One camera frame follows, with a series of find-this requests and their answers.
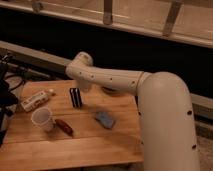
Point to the white plastic cup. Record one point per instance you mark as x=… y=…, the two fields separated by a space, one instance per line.
x=42 y=117

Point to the red brown pocket knife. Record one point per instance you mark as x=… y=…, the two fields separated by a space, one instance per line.
x=64 y=127

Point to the black equipment with cables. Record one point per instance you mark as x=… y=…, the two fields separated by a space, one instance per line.
x=7 y=97

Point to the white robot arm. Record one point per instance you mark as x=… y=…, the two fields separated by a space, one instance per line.
x=168 y=125

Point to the black round bowl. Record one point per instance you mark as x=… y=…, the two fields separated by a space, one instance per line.
x=109 y=91

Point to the blue sponge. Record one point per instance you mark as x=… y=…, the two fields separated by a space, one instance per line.
x=105 y=119

